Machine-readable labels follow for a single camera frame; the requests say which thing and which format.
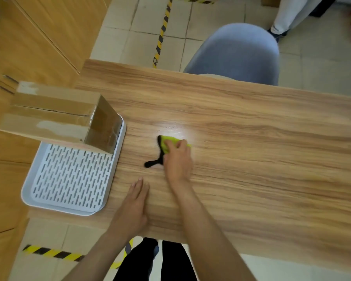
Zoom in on person's right hand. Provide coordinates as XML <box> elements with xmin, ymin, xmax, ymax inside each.
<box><xmin>163</xmin><ymin>139</ymin><xmax>193</xmax><ymax>185</ymax></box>

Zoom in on white slotted drain tray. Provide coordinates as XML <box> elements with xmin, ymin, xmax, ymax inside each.
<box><xmin>21</xmin><ymin>113</ymin><xmax>127</xmax><ymax>217</ymax></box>

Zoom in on person's right forearm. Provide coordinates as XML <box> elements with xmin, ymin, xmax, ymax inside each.
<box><xmin>168</xmin><ymin>179</ymin><xmax>257</xmax><ymax>281</ymax></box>

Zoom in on person's legs in black trousers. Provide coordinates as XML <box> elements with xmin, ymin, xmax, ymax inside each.
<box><xmin>113</xmin><ymin>237</ymin><xmax>198</xmax><ymax>281</ymax></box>

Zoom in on person's left hand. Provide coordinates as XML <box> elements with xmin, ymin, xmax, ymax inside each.
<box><xmin>108</xmin><ymin>177</ymin><xmax>150</xmax><ymax>241</ymax></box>

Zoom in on wooden cabinet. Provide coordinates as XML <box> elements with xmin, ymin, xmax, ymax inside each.
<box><xmin>0</xmin><ymin>0</ymin><xmax>113</xmax><ymax>281</ymax></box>

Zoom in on person's left forearm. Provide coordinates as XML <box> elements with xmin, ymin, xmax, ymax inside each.
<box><xmin>61</xmin><ymin>229</ymin><xmax>141</xmax><ymax>281</ymax></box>

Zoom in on brown cardboard box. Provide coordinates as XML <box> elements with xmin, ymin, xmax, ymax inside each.
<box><xmin>0</xmin><ymin>81</ymin><xmax>123</xmax><ymax>156</ymax></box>

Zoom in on grey chair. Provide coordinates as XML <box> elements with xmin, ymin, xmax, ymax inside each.
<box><xmin>183</xmin><ymin>23</ymin><xmax>281</xmax><ymax>86</ymax></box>

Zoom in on green cloth with black trim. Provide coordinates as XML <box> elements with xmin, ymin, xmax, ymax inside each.
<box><xmin>144</xmin><ymin>135</ymin><xmax>191</xmax><ymax>169</ymax></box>

